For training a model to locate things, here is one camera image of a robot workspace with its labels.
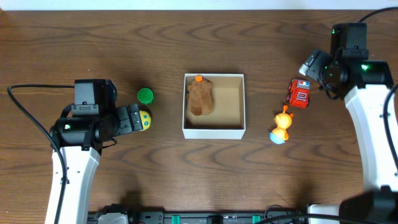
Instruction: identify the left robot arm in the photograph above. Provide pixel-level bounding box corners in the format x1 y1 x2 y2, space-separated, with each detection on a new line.
45 104 145 223

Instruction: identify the yellow ball with blue letters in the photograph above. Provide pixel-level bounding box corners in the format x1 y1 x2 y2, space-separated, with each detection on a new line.
139 110 152 131

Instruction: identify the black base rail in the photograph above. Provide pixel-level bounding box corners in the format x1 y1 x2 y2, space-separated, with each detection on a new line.
87 205 371 224

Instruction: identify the red toy fire truck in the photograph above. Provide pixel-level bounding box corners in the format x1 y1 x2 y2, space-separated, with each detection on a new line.
286 79 310 108

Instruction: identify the white cardboard box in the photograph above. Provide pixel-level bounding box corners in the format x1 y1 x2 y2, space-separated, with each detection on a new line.
182 73 246 139

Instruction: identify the orange rubber duck toy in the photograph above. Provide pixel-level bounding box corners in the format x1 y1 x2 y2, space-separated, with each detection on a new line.
269 105 294 144

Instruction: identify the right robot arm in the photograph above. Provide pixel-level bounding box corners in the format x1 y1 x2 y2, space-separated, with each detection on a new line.
299 49 397 223

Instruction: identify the brown plush bear toy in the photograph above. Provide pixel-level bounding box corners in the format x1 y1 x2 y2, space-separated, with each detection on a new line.
187 75 214 116

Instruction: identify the green plastic turbine wheel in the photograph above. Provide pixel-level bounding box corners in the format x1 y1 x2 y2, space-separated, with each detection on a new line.
137 88 154 105

